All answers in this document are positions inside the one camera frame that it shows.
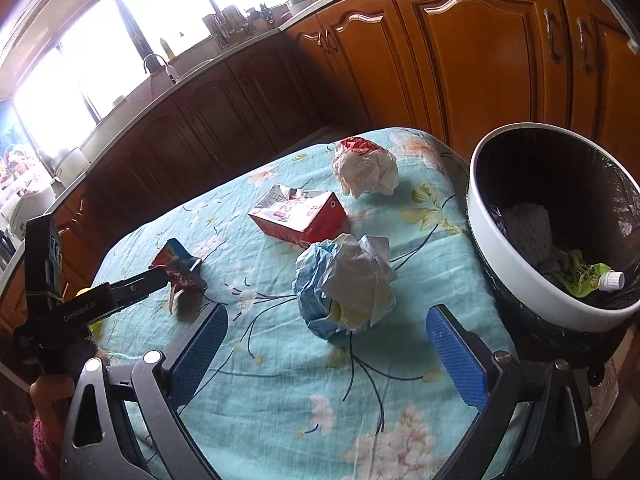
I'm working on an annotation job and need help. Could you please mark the wooden lower cabinets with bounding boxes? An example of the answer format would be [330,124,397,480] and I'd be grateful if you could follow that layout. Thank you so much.
[0,0,640,341]

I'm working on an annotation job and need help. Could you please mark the white ring foam net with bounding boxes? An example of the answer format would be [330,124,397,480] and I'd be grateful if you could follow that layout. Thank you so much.
[502,201,553,268]

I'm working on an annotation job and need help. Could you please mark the white rice cooker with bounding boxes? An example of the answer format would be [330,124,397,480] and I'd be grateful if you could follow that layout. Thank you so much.
[0,187,56,233]

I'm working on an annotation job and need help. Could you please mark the dark utensil holder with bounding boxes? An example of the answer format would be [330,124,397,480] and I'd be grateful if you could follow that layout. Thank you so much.
[255,2,281,26]

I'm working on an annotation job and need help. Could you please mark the blue wall poster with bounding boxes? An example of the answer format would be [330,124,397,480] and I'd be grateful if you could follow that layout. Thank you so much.
[0,110,38,196]

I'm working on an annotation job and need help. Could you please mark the white-rimmed black waste bin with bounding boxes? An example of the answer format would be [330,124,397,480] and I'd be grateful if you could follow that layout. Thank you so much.
[466,122,640,371]

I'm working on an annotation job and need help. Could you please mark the white and red paper ball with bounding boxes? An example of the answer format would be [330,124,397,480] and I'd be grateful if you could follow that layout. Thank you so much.
[332,136,398,198]

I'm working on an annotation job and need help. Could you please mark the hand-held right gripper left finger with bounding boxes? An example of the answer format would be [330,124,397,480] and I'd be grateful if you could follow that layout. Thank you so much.
[62,301,229,480]

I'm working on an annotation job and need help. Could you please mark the person's left hand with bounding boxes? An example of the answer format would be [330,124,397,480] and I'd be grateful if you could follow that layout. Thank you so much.
[30,350,111,438]

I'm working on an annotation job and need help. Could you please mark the black kettle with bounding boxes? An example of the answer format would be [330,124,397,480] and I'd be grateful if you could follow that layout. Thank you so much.
[0,230,16,271]

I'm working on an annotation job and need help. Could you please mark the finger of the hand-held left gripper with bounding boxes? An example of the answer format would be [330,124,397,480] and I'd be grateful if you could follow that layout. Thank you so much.
[107,266,173,313]

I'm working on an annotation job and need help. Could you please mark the yellow-green spout pouch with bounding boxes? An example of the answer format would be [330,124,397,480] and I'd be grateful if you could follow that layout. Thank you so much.
[542,249,626,297]

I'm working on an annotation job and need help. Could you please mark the blue and white paper ball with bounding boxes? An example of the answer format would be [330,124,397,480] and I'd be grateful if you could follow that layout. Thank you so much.
[292,232,397,343]

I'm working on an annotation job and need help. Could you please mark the floral teal tablecloth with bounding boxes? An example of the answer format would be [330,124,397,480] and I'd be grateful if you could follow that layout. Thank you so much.
[87,127,531,480]

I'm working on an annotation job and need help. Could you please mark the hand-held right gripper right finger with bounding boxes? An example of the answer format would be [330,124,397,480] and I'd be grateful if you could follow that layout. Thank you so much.
[426,304,593,480]

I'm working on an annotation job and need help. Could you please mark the white round appliance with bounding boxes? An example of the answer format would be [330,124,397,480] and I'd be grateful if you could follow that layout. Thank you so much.
[50,146,91,181]

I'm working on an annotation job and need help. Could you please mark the yellow foam fruit net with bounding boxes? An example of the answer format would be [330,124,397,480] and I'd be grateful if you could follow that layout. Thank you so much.
[75,286,106,335]

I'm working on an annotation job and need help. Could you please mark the chrome faucet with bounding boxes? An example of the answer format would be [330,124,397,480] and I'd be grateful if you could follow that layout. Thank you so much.
[142,53,177,85]

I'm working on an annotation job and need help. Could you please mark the utensil rack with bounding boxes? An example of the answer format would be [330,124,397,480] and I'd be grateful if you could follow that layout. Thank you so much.
[202,5,253,46]

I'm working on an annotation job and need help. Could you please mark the kitchen window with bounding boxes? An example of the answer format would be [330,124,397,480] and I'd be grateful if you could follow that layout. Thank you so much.
[10,0,301,161]

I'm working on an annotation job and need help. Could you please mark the red drink carton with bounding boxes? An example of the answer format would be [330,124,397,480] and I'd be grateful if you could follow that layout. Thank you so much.
[247,183,348,250]

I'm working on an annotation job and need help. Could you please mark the red and blue snack wrapper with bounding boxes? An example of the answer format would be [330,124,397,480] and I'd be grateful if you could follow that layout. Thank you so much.
[150,238,208,316]

